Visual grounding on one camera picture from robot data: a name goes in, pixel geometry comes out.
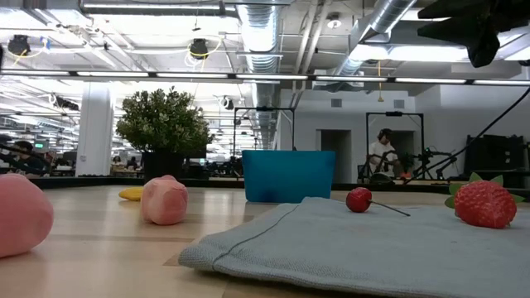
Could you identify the black cabinet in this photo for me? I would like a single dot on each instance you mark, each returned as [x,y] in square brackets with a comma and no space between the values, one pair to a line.
[497,157]

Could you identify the red toy strawberry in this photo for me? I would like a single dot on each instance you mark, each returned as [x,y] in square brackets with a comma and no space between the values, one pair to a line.
[484,205]

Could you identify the blue plastic tupperware container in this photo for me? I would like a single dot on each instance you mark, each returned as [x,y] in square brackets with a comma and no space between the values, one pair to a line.
[288,176]

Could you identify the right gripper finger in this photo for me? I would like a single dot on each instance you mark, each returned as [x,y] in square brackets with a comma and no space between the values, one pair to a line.
[455,31]
[459,10]

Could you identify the dark red toy cherry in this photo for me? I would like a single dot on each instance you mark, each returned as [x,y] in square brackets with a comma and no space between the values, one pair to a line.
[358,200]

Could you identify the grey cloth mat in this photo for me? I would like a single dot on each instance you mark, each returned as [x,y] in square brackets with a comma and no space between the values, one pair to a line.
[352,248]

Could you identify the green potted plant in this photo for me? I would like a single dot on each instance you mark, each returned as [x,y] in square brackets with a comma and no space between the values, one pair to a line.
[163,120]

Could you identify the white pillar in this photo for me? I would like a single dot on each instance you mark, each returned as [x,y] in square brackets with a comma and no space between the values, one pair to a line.
[94,132]

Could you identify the person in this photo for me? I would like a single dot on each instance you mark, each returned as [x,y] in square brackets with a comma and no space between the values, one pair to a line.
[381,153]
[25,155]

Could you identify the black background rig frame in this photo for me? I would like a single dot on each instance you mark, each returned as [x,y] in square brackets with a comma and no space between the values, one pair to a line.
[393,113]

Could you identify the yellow toy banana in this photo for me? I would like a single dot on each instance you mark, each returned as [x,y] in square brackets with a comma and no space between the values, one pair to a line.
[130,193]

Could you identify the pink toy peach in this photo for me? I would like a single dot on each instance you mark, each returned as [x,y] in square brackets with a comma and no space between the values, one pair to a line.
[164,200]
[20,215]

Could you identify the long linear light bar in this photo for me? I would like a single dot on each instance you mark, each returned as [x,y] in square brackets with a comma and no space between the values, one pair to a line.
[265,76]

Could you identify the black background robot arm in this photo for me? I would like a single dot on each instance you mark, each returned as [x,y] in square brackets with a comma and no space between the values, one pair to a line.
[435,155]
[366,165]

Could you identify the silver ventilation duct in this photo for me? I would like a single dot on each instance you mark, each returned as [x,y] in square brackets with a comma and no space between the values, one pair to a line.
[261,37]
[389,14]

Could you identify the black ceiling device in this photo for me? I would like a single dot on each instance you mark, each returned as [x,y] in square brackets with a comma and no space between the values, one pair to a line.
[18,44]
[199,47]

